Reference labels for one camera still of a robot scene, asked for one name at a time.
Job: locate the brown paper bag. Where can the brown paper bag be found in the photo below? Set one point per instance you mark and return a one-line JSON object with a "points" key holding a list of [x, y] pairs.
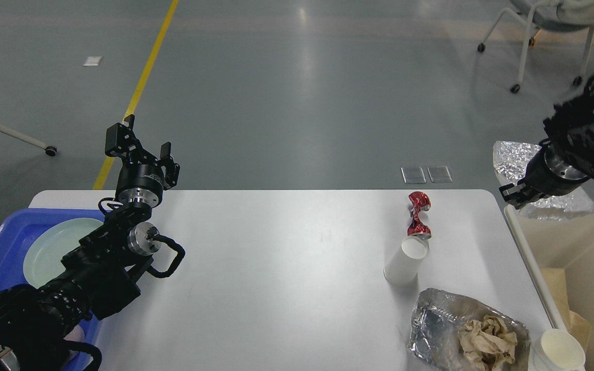
{"points": [[576, 325]]}

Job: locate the grey office chair right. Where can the grey office chair right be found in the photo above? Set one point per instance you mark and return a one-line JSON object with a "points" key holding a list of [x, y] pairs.
{"points": [[556, 16]]}

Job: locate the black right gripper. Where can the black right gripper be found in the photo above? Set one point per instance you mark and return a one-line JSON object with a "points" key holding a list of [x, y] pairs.
{"points": [[547, 174]]}

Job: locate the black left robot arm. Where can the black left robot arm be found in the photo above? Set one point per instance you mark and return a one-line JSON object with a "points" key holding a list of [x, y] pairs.
{"points": [[130, 246]]}

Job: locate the small beige cup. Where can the small beige cup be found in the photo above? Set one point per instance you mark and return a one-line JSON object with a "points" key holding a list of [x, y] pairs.
{"points": [[403, 267]]}

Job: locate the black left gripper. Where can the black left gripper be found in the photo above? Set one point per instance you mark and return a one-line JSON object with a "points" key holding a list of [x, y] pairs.
{"points": [[139, 182]]}

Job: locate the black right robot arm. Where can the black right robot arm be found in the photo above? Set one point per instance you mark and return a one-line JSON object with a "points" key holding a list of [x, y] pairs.
{"points": [[566, 157]]}

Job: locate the right floor outlet plate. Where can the right floor outlet plate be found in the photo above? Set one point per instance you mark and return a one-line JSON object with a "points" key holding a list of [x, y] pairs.
{"points": [[439, 174]]}

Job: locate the crumpled brown paper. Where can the crumpled brown paper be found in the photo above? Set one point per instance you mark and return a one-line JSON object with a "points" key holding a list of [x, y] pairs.
{"points": [[487, 344]]}

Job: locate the left floor outlet plate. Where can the left floor outlet plate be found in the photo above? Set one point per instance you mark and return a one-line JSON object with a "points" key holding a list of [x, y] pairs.
{"points": [[413, 175]]}

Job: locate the silver foil tray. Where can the silver foil tray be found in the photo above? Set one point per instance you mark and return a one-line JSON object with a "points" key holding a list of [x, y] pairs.
{"points": [[437, 318]]}

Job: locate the blue plastic tray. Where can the blue plastic tray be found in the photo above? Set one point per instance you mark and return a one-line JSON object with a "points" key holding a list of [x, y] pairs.
{"points": [[33, 322]]}

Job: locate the silver foil bag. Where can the silver foil bag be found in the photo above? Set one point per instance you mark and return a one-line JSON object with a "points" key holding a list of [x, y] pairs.
{"points": [[509, 163]]}

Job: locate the white paper bowl cup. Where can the white paper bowl cup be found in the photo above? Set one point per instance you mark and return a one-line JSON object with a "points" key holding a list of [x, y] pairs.
{"points": [[556, 350]]}

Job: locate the pink mug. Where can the pink mug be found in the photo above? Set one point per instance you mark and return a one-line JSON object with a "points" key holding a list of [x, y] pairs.
{"points": [[76, 335]]}

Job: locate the floor outlet plate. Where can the floor outlet plate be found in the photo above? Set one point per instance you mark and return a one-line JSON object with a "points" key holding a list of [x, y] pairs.
{"points": [[413, 175], [439, 174]]}

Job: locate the crushed red can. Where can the crushed red can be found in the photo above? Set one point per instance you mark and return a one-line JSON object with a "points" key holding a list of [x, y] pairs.
{"points": [[419, 203]]}

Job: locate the light green plate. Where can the light green plate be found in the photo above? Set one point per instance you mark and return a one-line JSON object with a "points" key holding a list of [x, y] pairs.
{"points": [[42, 262]]}

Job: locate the beige plastic bin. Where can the beige plastic bin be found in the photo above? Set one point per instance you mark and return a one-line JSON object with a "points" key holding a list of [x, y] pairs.
{"points": [[566, 244]]}

